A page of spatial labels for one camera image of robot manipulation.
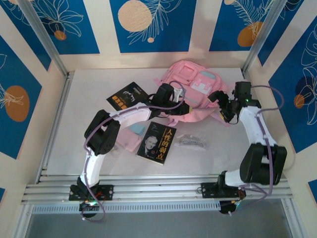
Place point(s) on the aluminium frame post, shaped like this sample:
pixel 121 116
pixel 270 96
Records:
pixel 42 34
pixel 265 34

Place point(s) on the pink student backpack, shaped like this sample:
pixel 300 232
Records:
pixel 195 81

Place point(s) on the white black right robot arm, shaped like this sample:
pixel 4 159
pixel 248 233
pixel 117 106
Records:
pixel 252 124

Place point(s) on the black book with portrait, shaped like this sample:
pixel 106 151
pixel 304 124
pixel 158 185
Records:
pixel 158 143

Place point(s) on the light blue eraser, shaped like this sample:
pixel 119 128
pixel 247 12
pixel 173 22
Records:
pixel 137 129

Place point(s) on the aluminium side rail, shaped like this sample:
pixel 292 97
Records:
pixel 55 126

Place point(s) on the aluminium rail beam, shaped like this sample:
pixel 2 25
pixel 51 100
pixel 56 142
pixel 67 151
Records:
pixel 158 188

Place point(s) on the pink pencil case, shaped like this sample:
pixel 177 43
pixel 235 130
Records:
pixel 128 141

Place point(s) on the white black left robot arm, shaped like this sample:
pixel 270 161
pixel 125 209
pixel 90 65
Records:
pixel 131 116

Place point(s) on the black book with horns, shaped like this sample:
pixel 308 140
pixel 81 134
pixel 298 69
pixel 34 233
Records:
pixel 127 96

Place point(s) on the clear bag of pens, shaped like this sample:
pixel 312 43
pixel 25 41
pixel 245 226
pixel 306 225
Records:
pixel 192 142

